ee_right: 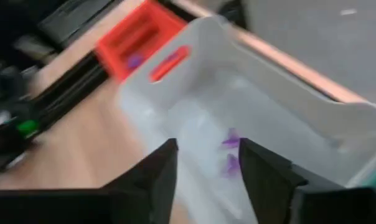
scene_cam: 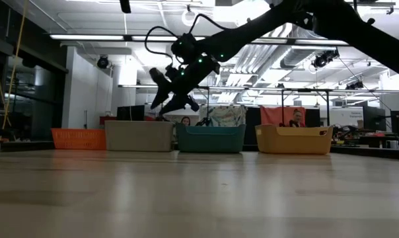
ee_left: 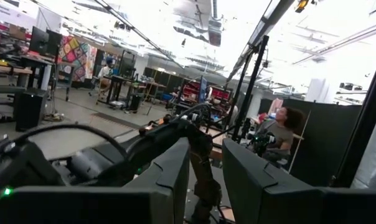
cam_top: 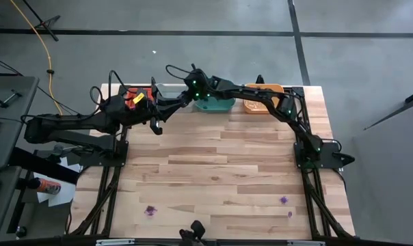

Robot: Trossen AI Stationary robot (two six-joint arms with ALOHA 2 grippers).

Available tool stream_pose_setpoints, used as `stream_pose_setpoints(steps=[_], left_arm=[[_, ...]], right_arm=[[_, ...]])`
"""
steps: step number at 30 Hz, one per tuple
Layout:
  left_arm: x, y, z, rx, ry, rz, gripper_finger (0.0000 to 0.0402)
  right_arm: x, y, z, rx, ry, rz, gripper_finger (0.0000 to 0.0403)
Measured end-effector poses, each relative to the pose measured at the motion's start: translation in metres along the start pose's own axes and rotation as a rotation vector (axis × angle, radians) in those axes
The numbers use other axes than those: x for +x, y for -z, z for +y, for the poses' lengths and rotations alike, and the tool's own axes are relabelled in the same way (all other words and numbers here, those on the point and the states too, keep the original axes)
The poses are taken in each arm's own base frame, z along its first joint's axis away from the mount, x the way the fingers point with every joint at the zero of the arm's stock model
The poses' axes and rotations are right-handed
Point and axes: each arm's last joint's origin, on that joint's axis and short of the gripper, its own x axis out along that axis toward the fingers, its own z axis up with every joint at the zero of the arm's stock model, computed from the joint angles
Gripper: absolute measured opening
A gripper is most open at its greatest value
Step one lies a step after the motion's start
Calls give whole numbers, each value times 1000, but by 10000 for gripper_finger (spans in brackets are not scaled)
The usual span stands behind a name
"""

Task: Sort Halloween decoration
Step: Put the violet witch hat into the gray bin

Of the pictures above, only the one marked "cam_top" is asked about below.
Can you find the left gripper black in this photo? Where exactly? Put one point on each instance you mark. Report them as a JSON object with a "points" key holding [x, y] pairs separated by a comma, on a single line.
{"points": [[148, 109]]}

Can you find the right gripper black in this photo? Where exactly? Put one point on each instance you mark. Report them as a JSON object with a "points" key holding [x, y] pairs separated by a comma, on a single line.
{"points": [[201, 87]]}

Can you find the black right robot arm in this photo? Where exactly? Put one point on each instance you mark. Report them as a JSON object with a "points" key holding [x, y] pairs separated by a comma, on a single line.
{"points": [[257, 94]]}

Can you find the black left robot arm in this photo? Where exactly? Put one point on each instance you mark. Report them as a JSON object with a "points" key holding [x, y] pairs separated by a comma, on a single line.
{"points": [[73, 123]]}

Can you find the grey plastic bin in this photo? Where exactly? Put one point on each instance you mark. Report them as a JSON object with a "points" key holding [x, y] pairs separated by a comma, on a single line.
{"points": [[172, 89]]}

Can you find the green plastic bin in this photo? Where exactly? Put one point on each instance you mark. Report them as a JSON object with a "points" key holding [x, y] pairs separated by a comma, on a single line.
{"points": [[220, 105]]}

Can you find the black table clamp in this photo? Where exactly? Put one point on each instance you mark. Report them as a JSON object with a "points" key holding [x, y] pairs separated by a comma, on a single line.
{"points": [[153, 81], [260, 80]]}

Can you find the yellow label tag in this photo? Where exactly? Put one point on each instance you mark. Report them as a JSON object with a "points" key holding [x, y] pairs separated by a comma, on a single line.
{"points": [[138, 98]]}

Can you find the red-orange slotted basket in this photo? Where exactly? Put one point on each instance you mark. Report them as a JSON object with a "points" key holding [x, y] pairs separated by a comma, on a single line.
{"points": [[130, 92]]}

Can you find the mustard yellow plastic bin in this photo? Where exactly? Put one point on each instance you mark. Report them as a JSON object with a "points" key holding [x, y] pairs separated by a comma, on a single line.
{"points": [[254, 106]]}

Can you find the person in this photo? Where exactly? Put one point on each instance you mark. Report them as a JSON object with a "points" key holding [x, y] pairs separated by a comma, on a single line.
{"points": [[194, 232]]}

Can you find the white paper sheet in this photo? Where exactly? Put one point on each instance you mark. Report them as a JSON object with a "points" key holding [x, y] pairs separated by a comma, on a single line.
{"points": [[63, 196]]}

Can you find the black support beam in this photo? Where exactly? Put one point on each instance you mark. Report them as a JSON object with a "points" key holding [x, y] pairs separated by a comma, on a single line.
{"points": [[39, 164]]}

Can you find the orange spray can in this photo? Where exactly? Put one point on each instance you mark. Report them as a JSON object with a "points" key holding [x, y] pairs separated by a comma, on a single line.
{"points": [[49, 187]]}

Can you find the black tripod stand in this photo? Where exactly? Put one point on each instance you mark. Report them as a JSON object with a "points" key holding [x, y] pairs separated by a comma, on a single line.
{"points": [[42, 23]]}

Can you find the grey side table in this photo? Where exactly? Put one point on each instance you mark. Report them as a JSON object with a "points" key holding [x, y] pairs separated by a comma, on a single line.
{"points": [[8, 136]]}

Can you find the black caster wheel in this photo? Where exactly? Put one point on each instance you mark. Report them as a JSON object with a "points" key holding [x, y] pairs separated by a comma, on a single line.
{"points": [[21, 232]]}

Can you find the grey desk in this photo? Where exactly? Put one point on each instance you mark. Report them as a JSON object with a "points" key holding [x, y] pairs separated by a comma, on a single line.
{"points": [[4, 223]]}

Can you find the black aluminium table frame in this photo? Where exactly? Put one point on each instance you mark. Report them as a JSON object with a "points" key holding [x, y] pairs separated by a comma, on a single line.
{"points": [[298, 90]]}

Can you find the silver metal bracket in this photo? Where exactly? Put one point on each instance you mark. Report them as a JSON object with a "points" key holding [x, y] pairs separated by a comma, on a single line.
{"points": [[114, 242], [305, 243]]}

